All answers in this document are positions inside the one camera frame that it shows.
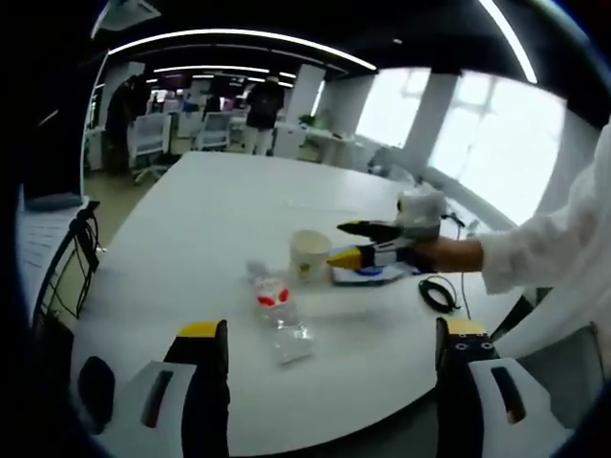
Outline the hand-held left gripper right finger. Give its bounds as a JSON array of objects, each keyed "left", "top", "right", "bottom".
[{"left": 434, "top": 317, "right": 558, "bottom": 458}]

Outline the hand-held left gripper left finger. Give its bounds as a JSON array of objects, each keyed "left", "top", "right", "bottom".
[{"left": 121, "top": 319, "right": 234, "bottom": 458}]

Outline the large blue mask packet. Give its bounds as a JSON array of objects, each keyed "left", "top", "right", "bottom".
[{"left": 331, "top": 242, "right": 422, "bottom": 288}]

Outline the white paper cup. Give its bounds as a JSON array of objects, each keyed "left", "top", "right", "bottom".
[{"left": 288, "top": 229, "right": 332, "bottom": 286}]

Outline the black cable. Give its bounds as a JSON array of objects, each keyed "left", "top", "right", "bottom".
[{"left": 418, "top": 275, "right": 462, "bottom": 315}]

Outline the clear plastic water bottle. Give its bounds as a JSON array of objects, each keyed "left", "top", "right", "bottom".
[{"left": 245, "top": 260, "right": 320, "bottom": 367}]

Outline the person's right hand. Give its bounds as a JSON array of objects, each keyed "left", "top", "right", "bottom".
[{"left": 412, "top": 237, "right": 484, "bottom": 275}]

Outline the translucent white chair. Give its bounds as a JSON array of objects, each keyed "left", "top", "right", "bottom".
[{"left": 491, "top": 322, "right": 603, "bottom": 430}]

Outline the large window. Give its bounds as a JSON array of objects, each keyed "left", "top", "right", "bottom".
[
  {"left": 427, "top": 71, "right": 570, "bottom": 229},
  {"left": 355, "top": 69, "right": 432, "bottom": 150}
]

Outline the white table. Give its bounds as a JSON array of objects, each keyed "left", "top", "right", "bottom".
[{"left": 71, "top": 151, "right": 526, "bottom": 457}]

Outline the ceiling light strip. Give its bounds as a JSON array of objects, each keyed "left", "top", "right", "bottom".
[
  {"left": 478, "top": 0, "right": 537, "bottom": 83},
  {"left": 107, "top": 28, "right": 379, "bottom": 73}
]

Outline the white office chair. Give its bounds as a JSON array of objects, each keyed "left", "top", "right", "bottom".
[{"left": 132, "top": 114, "right": 174, "bottom": 186}]

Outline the thin gripper cable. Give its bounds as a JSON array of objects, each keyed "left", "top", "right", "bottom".
[{"left": 448, "top": 213, "right": 474, "bottom": 320}]

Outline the black chair frame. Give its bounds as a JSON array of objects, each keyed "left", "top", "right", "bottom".
[{"left": 32, "top": 199, "right": 102, "bottom": 328}]

